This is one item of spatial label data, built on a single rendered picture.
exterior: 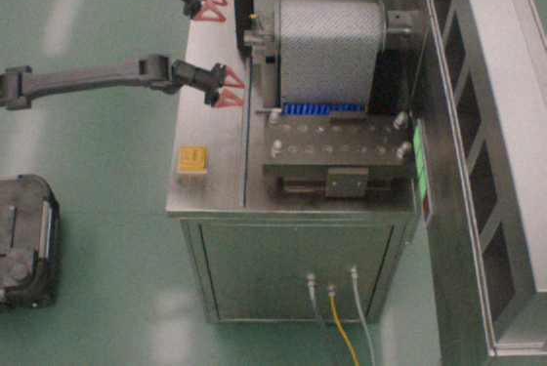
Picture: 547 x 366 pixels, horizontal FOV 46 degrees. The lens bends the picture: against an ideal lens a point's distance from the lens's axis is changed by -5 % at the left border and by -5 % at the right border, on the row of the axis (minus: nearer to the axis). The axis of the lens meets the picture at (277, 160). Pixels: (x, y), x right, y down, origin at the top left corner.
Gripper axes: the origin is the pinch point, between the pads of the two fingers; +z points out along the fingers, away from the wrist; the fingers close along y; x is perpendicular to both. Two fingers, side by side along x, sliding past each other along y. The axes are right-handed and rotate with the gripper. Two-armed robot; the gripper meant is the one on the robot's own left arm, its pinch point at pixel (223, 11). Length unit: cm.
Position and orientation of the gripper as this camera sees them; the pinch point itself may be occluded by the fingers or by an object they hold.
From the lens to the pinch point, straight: 163.5
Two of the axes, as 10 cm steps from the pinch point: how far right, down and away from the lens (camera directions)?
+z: 7.7, 3.9, 5.1
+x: 6.4, -4.5, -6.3
